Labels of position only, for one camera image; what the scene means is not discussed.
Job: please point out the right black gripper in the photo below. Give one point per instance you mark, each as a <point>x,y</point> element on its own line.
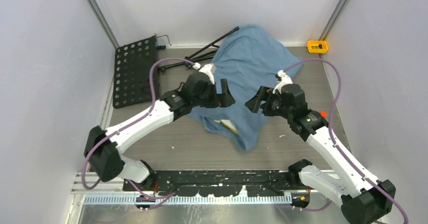
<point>265,93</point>

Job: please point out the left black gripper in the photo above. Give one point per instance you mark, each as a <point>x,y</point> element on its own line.
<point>227,99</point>

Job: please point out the white pillow with yellow band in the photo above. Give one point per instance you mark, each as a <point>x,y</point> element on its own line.
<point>228,124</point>

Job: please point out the blue pillowcase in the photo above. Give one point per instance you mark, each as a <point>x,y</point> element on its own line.
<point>248,58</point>

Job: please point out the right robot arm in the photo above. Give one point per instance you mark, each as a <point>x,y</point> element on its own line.
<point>361,196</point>

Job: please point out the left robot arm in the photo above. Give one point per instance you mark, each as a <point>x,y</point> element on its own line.
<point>104,149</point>

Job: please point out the black folding tripod stand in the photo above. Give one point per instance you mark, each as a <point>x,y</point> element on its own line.
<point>205,53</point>

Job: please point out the small orange cube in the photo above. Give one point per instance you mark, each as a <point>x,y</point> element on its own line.
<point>323,114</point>

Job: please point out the yellow toy block with knob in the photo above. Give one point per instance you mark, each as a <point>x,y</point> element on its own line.
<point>317,46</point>

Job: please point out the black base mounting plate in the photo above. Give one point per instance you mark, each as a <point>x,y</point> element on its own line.
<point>256,183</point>

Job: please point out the black perforated music stand tray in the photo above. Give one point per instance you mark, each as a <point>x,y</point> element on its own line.
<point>131,75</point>

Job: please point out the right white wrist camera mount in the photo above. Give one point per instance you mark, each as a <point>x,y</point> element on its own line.
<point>282,80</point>

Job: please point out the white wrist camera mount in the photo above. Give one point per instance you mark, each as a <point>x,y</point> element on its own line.
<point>207,69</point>
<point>282,80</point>

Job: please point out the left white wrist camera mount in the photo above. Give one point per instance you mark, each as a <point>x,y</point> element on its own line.
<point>207,69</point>

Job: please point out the aluminium rail frame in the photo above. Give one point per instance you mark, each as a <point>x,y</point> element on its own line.
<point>118,201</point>

